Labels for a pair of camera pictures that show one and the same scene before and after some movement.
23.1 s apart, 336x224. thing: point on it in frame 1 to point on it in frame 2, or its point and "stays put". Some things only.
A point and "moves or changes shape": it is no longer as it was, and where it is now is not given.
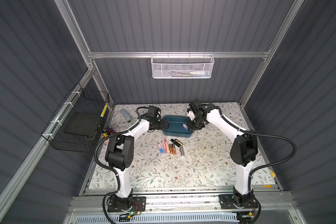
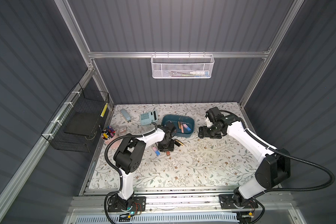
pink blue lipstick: [185, 127] stays put
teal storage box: [176, 128] stays put
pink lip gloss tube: [165, 145] moves or changes shape
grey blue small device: [126, 115] stays put
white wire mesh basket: [183, 66] stays put
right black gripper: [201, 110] to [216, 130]
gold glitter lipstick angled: [178, 143] stays put
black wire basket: [74, 126] stays put
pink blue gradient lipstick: [161, 149] moves or changes shape
